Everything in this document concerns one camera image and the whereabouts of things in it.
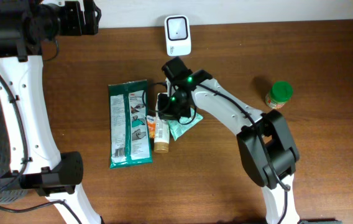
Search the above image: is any light green wipes packet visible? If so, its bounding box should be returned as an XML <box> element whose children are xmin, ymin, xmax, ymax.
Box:
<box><xmin>168</xmin><ymin>108</ymin><xmax>203</xmax><ymax>141</ymax></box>

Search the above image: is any orange tissue packet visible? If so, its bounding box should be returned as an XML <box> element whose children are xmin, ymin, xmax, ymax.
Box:
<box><xmin>146</xmin><ymin>115</ymin><xmax>156</xmax><ymax>139</ymax></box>

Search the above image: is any white tube gold cap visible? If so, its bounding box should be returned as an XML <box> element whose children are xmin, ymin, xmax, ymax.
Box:
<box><xmin>154</xmin><ymin>112</ymin><xmax>170</xmax><ymax>154</ymax></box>

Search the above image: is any green 3M gloves package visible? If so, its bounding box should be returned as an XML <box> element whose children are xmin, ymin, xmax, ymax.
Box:
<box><xmin>108</xmin><ymin>80</ymin><xmax>152</xmax><ymax>169</ymax></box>

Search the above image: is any green lid jar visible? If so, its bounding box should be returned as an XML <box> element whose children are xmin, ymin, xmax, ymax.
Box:
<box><xmin>265</xmin><ymin>81</ymin><xmax>293</xmax><ymax>109</ymax></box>

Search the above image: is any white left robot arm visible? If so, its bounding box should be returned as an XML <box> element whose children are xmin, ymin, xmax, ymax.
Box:
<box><xmin>0</xmin><ymin>0</ymin><xmax>103</xmax><ymax>223</ymax></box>

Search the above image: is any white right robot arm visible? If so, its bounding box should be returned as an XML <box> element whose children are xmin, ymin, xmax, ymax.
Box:
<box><xmin>158</xmin><ymin>57</ymin><xmax>300</xmax><ymax>223</ymax></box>

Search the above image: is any white barcode scanner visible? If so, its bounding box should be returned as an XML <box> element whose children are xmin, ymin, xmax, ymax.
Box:
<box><xmin>164</xmin><ymin>15</ymin><xmax>191</xmax><ymax>57</ymax></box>

